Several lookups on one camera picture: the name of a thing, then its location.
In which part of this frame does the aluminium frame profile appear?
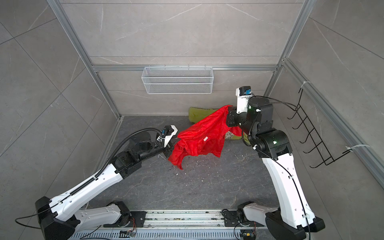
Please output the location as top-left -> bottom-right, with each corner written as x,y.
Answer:
48,1 -> 384,186

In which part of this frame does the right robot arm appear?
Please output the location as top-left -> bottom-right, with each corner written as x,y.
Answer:
227,96 -> 325,240

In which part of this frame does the green cloth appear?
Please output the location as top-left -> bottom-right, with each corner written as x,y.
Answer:
188,107 -> 242,140

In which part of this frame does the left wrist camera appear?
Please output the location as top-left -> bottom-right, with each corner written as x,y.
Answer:
157,125 -> 178,148

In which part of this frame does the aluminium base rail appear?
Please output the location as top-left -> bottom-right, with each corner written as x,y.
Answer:
70,209 -> 273,240

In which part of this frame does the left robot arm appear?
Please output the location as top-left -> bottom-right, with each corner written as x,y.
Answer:
35,125 -> 178,240

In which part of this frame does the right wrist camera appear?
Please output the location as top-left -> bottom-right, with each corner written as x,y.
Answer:
236,86 -> 252,114

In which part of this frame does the black wire hook rack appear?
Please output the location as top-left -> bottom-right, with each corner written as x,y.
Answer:
287,89 -> 353,169

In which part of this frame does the red cloth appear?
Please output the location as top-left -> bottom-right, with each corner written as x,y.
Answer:
168,105 -> 242,169

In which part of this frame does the white wire mesh basket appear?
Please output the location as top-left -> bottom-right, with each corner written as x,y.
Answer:
142,67 -> 214,95

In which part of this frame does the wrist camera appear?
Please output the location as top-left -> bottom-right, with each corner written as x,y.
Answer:
157,125 -> 178,148
236,86 -> 252,114

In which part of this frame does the white zip tie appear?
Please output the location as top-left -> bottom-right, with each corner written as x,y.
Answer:
346,144 -> 371,151

